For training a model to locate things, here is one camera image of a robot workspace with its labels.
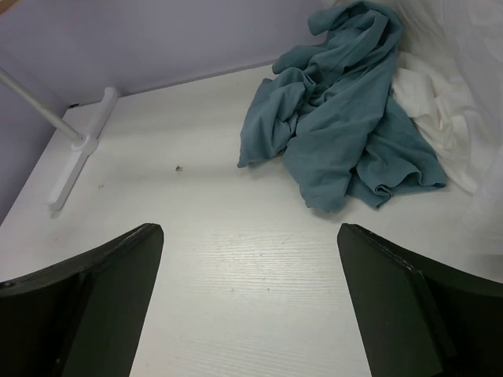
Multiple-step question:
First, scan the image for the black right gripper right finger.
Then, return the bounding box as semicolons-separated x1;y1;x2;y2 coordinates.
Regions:
337;223;502;376

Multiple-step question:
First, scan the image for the white t shirt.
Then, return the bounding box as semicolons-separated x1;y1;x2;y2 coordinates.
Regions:
386;1;502;211

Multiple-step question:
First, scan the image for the teal blue t shirt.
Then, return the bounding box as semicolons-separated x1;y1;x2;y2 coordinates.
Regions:
237;1;447;212

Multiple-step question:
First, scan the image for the white clothes rack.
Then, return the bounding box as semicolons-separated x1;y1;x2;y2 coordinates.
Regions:
1;68;119;213

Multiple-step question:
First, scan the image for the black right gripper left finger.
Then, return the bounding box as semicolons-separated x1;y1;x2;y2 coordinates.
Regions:
1;224;163;376

